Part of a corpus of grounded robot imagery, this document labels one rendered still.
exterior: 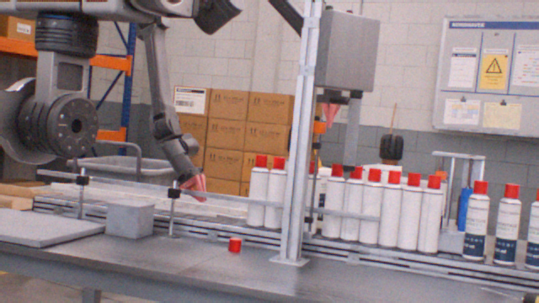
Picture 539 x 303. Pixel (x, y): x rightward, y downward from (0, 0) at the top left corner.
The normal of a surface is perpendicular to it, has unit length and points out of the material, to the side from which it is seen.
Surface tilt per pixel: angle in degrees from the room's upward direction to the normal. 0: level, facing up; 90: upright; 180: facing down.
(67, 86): 90
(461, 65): 88
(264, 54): 90
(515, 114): 90
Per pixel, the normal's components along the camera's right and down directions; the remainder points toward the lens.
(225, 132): -0.42, 0.00
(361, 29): 0.60, 0.10
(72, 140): 0.86, 0.11
